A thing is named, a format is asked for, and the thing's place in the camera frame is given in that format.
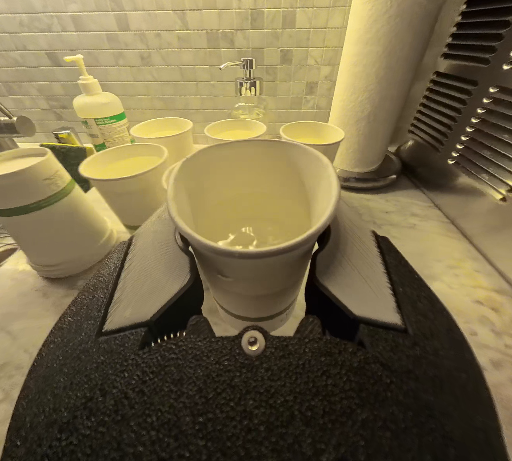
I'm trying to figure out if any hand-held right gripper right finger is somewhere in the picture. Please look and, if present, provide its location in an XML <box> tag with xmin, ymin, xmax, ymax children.
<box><xmin>306</xmin><ymin>205</ymin><xmax>405</xmax><ymax>343</ymax></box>

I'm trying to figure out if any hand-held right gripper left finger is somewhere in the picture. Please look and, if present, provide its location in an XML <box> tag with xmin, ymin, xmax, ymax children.
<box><xmin>98</xmin><ymin>203</ymin><xmax>205</xmax><ymax>346</ymax></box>

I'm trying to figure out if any white paper cup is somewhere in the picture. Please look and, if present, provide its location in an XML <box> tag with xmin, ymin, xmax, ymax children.
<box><xmin>204</xmin><ymin>118</ymin><xmax>267</xmax><ymax>146</ymax></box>
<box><xmin>279</xmin><ymin>121</ymin><xmax>345</xmax><ymax>164</ymax></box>
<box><xmin>79</xmin><ymin>143</ymin><xmax>169</xmax><ymax>230</ymax></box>
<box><xmin>167</xmin><ymin>138</ymin><xmax>341</xmax><ymax>337</ymax></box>
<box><xmin>130</xmin><ymin>117</ymin><xmax>196</xmax><ymax>160</ymax></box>

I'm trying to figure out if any chrome paper towel holder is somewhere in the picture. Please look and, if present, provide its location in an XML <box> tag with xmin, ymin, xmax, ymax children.
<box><xmin>335</xmin><ymin>149</ymin><xmax>402</xmax><ymax>190</ymax></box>

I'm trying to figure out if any stack of upturned paper cups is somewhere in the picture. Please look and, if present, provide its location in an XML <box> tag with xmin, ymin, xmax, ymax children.
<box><xmin>0</xmin><ymin>146</ymin><xmax>117</xmax><ymax>278</ymax></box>

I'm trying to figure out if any yellow green sponge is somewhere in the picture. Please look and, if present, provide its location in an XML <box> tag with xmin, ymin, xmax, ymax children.
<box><xmin>39</xmin><ymin>142</ymin><xmax>97</xmax><ymax>193</ymax></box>

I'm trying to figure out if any white pump lotion bottle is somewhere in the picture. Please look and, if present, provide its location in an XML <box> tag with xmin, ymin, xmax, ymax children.
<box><xmin>63</xmin><ymin>54</ymin><xmax>133</xmax><ymax>152</ymax></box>

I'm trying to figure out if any steel appliance with vents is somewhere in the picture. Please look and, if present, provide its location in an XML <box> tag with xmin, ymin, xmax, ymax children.
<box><xmin>394</xmin><ymin>0</ymin><xmax>512</xmax><ymax>284</ymax></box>

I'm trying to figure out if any chrome faucet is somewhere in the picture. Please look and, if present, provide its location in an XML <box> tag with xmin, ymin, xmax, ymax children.
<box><xmin>0</xmin><ymin>103</ymin><xmax>37</xmax><ymax>150</ymax></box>

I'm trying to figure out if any glass soap dispenser chrome pump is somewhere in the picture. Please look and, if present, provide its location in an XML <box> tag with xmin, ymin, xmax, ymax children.
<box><xmin>219</xmin><ymin>58</ymin><xmax>269</xmax><ymax>126</ymax></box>

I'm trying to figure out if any paper towel roll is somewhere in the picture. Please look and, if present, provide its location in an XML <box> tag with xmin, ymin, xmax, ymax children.
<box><xmin>329</xmin><ymin>0</ymin><xmax>477</xmax><ymax>174</ymax></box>

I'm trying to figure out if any wire sink rack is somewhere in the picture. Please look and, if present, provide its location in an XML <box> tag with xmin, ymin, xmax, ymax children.
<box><xmin>0</xmin><ymin>225</ymin><xmax>21</xmax><ymax>266</ymax></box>

